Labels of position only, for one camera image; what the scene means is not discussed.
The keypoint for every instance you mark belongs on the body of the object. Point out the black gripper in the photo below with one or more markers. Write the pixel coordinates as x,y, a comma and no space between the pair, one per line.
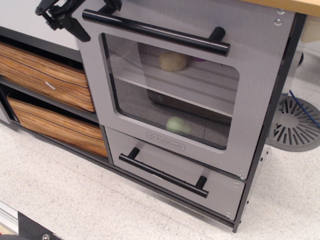
60,17

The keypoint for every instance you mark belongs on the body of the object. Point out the grey oven door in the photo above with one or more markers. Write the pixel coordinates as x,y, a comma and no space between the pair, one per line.
258,38

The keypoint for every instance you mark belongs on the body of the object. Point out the black oven door handle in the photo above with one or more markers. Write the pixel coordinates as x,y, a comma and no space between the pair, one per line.
213,44

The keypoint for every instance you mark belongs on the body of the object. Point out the upper wood-pattern bin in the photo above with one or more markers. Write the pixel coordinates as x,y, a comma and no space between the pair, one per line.
58,81

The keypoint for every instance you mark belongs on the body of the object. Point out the wood-pattern bin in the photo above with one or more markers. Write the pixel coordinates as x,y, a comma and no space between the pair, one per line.
80,134
58,81

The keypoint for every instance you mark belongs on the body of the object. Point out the beige toy potato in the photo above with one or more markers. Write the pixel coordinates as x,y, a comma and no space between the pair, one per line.
172,61

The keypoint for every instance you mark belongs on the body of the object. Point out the black toy kitchen cabinet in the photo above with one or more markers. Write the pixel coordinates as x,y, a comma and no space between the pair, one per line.
7,87

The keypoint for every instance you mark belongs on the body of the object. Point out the lower wood-pattern bin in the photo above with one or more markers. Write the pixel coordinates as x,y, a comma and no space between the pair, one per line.
80,134

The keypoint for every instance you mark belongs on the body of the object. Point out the green toy pear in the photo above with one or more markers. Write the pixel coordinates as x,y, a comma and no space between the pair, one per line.
178,126

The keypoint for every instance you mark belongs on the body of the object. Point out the wooden countertop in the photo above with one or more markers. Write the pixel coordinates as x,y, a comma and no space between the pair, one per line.
307,7

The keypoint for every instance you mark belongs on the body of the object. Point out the grey lower drawer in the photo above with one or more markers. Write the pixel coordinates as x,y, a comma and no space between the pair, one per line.
225,193

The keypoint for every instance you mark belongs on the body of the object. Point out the grey round slotted base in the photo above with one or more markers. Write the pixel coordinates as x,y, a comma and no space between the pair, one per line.
296,127

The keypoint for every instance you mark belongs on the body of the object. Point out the black base plate with screw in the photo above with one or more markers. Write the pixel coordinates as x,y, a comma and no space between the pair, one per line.
24,228

